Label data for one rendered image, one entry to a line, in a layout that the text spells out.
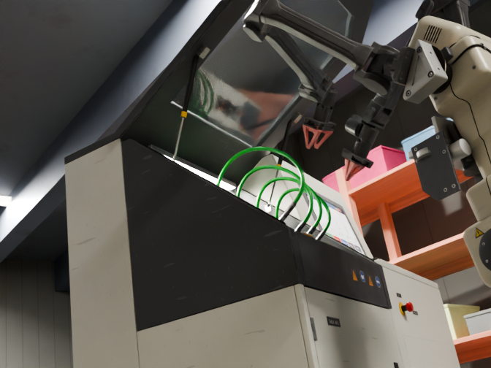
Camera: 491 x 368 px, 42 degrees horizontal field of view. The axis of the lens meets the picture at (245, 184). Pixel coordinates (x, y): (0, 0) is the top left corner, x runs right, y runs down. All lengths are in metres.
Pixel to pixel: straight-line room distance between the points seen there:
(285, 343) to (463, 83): 0.80
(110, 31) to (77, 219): 2.38
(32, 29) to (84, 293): 2.60
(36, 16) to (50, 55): 0.43
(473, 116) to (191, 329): 0.98
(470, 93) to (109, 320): 1.28
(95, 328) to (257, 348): 0.62
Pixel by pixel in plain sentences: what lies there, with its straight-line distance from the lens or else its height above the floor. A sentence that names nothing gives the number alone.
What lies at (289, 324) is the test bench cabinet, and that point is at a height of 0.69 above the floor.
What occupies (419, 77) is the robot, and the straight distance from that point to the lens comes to 1.58.
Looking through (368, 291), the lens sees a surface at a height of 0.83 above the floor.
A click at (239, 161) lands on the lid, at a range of 2.69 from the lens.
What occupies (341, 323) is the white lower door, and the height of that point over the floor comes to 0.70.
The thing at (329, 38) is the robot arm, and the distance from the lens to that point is 1.72.
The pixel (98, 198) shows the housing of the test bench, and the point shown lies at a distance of 2.29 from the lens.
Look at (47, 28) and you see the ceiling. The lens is 4.50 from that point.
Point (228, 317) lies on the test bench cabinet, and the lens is 1.85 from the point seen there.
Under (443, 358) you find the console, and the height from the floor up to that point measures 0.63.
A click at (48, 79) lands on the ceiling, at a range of 4.99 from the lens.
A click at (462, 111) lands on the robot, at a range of 1.69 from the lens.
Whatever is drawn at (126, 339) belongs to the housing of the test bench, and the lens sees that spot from 2.09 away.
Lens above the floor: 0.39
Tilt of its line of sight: 23 degrees up
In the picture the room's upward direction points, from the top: 9 degrees counter-clockwise
